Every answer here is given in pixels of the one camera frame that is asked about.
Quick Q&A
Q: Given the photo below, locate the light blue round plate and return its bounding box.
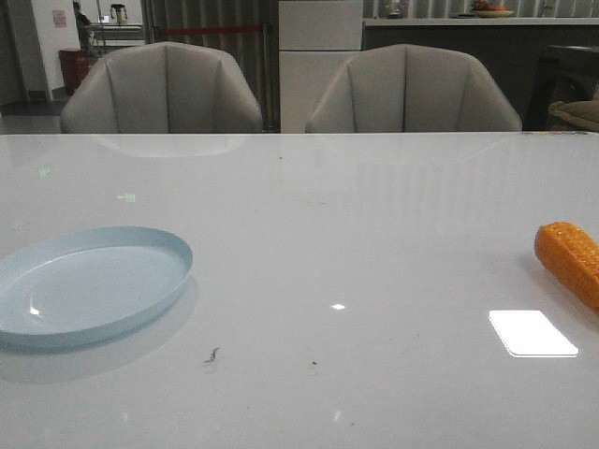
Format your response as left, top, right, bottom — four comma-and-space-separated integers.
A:
1, 226, 194, 348

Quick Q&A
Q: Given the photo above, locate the orange corn cob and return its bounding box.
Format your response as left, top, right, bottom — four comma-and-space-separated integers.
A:
533, 222, 598, 314

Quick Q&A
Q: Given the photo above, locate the right beige upholstered chair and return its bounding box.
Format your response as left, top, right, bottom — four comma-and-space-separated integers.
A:
305, 44, 522, 134

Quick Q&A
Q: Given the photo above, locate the beige upholstered chair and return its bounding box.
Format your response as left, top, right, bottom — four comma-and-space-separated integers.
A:
60, 41, 262, 134
305, 44, 522, 134

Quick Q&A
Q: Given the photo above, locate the white cabinet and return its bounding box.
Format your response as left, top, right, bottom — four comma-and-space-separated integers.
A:
278, 1, 363, 134

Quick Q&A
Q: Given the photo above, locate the left beige upholstered chair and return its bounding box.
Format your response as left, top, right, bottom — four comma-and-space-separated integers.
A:
60, 41, 262, 134

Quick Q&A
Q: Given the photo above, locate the red barrier belt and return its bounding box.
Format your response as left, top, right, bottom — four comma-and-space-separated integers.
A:
158, 24, 262, 36

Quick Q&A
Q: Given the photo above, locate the background metal table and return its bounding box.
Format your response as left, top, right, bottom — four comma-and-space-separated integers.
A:
84, 23, 146, 47

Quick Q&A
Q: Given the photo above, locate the dark grey counter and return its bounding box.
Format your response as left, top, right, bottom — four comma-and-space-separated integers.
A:
362, 18, 598, 123

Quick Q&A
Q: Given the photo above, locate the red trash bin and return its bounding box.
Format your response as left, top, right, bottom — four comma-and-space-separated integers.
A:
59, 49, 90, 94

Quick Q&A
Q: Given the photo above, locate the fruit bowl on counter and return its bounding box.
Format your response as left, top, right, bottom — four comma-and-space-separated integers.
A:
471, 1, 514, 19

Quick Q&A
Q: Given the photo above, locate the person in background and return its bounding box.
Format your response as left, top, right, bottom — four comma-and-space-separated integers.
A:
72, 1, 91, 51

